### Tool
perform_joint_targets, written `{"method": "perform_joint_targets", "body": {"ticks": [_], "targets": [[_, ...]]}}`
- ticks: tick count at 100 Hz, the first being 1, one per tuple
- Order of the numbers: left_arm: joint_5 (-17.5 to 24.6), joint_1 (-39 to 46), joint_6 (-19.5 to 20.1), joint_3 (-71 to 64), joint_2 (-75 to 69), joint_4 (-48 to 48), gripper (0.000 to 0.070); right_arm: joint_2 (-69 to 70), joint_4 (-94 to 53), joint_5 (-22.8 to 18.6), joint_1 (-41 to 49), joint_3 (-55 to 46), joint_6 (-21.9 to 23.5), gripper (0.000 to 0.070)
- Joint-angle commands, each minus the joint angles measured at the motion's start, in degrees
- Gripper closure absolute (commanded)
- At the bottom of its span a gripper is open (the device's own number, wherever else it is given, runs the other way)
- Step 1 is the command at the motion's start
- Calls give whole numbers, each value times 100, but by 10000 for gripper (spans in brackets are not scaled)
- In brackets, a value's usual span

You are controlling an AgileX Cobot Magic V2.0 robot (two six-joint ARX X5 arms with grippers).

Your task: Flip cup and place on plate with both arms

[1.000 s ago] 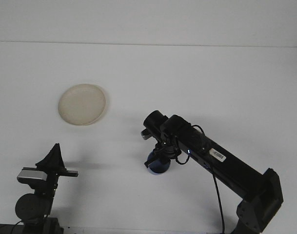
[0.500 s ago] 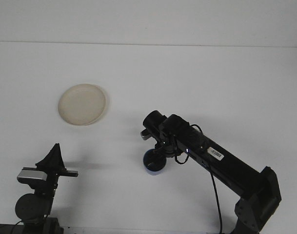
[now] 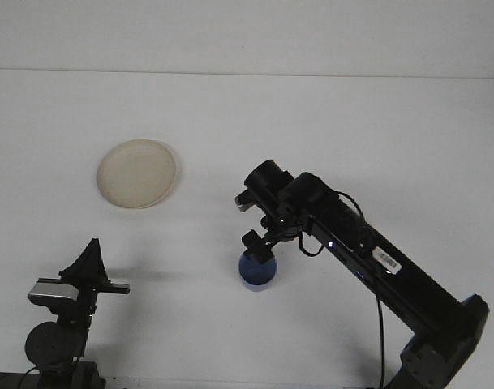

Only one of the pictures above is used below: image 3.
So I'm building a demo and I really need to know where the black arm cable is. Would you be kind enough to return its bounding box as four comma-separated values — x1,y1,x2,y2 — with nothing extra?
19,364,43,389
297,190,388,389

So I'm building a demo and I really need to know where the pale blue cup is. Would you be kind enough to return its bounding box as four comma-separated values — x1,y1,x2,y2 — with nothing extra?
237,247,279,293

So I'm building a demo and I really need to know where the pale round plate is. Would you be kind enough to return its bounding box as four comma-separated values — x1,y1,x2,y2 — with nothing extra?
96,139,179,210

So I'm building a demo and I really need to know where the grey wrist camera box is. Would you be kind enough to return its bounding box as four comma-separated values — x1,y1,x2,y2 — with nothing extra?
234,192,256,214
28,282,79,306

